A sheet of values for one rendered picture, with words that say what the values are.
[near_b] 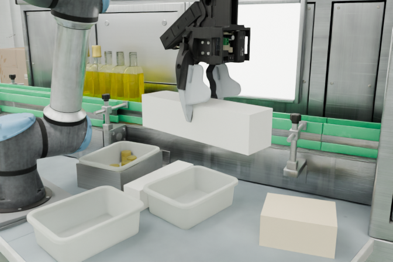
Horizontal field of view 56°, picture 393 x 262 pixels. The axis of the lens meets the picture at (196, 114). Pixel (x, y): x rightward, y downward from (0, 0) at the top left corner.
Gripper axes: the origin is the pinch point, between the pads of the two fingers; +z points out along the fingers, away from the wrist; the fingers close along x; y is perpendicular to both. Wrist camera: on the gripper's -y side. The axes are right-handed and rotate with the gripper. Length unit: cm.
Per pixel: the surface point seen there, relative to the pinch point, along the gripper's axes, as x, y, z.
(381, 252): 40, 21, 37
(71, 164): 15, -77, 34
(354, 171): 54, 8, 25
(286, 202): 28.5, 1.8, 26.8
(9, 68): 158, -520, 45
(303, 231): 22.8, 9.3, 29.1
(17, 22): 212, -609, -20
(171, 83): 53, -64, 8
